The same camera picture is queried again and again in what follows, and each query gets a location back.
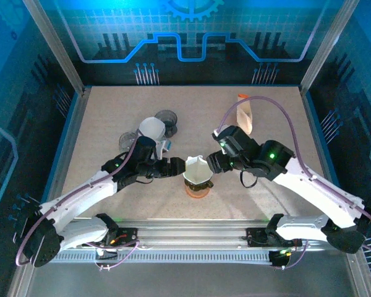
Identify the clear glass carafe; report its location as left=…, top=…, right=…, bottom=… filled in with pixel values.
left=156, top=139, right=173, bottom=160

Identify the aluminium mounting rail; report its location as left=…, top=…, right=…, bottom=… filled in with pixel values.
left=57, top=218, right=359, bottom=252

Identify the orange coffee filter box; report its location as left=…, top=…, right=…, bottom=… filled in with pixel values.
left=236, top=93, right=255, bottom=136

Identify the white paper coffee filter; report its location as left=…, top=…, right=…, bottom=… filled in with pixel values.
left=182, top=155, right=214, bottom=186
left=138, top=116, right=167, bottom=142

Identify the orange glass carafe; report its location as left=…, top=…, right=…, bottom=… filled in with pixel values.
left=185, top=185, right=211, bottom=199

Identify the black controller box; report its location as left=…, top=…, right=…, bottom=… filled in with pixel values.
left=268, top=248, right=295, bottom=270

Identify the smoke grey coffee dripper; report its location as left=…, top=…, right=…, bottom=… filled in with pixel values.
left=154, top=109, right=179, bottom=138

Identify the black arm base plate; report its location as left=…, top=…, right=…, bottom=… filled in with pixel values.
left=245, top=226, right=302, bottom=249
left=109, top=227, right=140, bottom=249

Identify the aluminium frame post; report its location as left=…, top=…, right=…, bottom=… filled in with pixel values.
left=21, top=0, right=86, bottom=95
left=299, top=0, right=361, bottom=94

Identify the smoke grey glass carafe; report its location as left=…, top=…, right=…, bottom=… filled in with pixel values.
left=118, top=131, right=139, bottom=154

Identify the slotted grey cable duct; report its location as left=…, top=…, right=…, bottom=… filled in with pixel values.
left=51, top=249, right=275, bottom=265

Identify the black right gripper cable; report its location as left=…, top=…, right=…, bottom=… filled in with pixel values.
left=239, top=168, right=258, bottom=189

